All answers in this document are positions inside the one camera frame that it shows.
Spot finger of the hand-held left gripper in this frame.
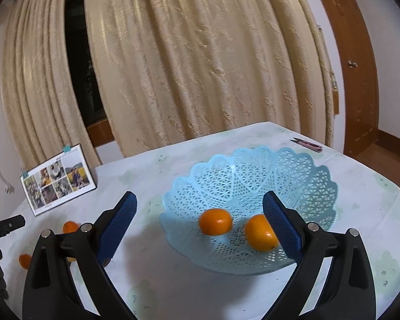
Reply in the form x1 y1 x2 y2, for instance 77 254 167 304
0 215 26 242

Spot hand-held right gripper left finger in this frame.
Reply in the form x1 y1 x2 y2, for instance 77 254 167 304
22 191 138 320

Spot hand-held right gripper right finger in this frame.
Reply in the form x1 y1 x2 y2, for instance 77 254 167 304
262 191 377 320

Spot large oval orange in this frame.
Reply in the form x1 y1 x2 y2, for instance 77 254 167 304
244 214 281 253

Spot light blue plastic lattice basket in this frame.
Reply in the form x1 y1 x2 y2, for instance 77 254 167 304
159 146 340 276

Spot round orange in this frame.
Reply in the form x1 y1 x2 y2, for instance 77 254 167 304
199 208 234 237

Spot photo desk calendar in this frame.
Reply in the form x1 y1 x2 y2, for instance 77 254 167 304
20 145 97 217

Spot pink thread snips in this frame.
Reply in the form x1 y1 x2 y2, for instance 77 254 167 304
290 138 322 151

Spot white printed tablecloth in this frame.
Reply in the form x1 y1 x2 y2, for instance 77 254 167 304
0 122 400 320

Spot wooden window sill trim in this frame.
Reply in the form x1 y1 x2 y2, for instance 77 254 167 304
87 120 115 147

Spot narrow beige curtain panel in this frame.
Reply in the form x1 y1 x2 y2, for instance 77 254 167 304
0 0 102 174

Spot gold curtain tassel tieback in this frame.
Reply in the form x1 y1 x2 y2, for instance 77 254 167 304
333 73 341 115

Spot wooden baseboard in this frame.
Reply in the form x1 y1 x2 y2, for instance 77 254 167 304
377 129 400 150

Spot brown wooden door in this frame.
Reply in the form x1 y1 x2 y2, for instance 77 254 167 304
307 0 381 157

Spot dark window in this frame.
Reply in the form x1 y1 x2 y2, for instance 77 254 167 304
64 0 107 124

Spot wide beige curtain panel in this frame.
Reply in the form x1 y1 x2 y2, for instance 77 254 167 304
83 0 337 159

